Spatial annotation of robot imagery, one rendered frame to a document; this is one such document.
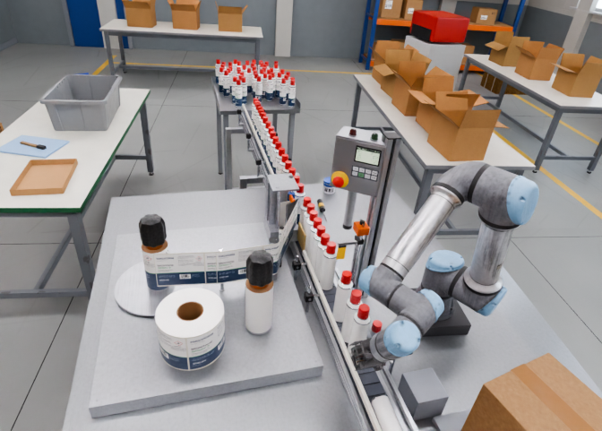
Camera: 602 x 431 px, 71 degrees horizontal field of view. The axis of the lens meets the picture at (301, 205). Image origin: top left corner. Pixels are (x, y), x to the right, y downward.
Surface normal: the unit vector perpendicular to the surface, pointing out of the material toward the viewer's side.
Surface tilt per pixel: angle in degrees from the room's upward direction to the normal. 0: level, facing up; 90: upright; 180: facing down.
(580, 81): 90
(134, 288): 0
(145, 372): 0
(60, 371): 0
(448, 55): 90
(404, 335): 30
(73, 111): 95
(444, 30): 90
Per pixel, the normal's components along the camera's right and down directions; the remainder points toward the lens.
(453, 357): 0.07, -0.84
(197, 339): 0.37, 0.52
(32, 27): 0.11, 0.54
